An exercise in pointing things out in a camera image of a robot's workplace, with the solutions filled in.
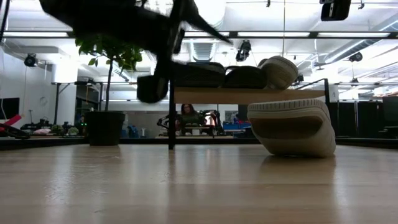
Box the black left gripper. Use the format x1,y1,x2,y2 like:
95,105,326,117
73,0,233,58

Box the black rubber slide sandal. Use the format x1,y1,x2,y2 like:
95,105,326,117
223,65,268,90
174,61,226,88

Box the wooden shelf black metal frame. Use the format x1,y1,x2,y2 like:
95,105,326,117
168,60,331,151

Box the grey rubber slide sandal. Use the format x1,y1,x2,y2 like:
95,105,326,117
257,55,300,91
246,98,337,158

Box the person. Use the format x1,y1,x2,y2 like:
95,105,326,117
176,103,201,136

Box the black background monitor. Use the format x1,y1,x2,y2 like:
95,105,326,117
238,105,249,123

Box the blue storage bins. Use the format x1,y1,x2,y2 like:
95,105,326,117
223,122,252,131

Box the black metal background table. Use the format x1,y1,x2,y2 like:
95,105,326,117
51,81,105,105

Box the green potted plant black pot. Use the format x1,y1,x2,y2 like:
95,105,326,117
74,34,144,146

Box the round black ceiling fixture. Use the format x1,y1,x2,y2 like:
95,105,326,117
24,53,39,68
348,51,364,63

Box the black partition panels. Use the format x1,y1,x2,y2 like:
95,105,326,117
328,101,384,138

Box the pink red bar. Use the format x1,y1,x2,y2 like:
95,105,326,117
2,114,23,128

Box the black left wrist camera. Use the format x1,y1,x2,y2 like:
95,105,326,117
136,74,170,105

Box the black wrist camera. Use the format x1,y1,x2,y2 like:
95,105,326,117
320,0,353,22
136,74,170,105

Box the black aluminium table frame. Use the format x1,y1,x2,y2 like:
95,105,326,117
0,137,398,150

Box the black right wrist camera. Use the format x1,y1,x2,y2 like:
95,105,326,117
320,0,353,22

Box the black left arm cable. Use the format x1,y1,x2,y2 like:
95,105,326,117
0,0,11,43

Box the black wall monitor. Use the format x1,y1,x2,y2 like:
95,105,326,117
0,97,21,120

